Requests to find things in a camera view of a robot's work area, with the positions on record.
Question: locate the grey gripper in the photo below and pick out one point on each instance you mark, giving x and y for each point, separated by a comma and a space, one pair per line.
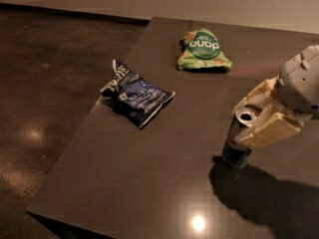
300, 84

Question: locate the green rice chip bag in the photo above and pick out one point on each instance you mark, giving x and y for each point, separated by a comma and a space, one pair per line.
201, 51

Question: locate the blue chip bag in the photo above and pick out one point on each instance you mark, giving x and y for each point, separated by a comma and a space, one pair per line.
134, 97

